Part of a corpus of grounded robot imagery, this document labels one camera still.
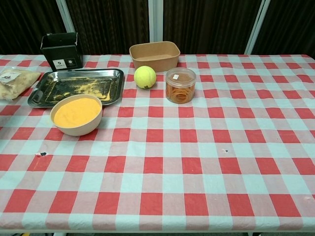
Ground beige bowl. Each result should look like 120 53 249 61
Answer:
50 94 103 137

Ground orange rubber bands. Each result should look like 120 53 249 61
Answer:
166 85 194 103

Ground yellow tennis ball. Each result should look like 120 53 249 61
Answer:
133 65 157 89

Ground clear plastic jar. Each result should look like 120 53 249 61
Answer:
165 67 197 104

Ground red checked tablecloth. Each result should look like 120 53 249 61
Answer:
0 54 315 234

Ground brown paper container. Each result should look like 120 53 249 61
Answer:
129 41 181 73

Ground steel tray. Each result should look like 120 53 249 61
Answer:
27 68 125 108

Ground black cardboard box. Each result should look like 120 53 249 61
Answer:
40 32 84 72

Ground clear snack bag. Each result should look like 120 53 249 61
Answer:
0 66 41 101

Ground white partition post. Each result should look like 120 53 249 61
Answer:
56 0 75 34
244 0 271 56
148 0 164 43

